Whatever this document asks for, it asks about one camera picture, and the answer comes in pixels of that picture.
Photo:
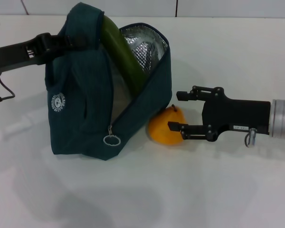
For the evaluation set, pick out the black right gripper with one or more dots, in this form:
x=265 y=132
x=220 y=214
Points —
x=240 y=114

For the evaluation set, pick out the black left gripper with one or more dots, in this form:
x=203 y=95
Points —
x=9 y=57

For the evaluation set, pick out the orange yellow pear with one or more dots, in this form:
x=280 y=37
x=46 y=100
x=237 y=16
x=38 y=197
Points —
x=164 y=133

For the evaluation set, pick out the green cucumber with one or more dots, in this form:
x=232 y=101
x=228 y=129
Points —
x=118 y=47

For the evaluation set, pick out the dark teal insulated lunch bag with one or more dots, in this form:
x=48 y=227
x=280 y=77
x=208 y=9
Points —
x=85 y=107

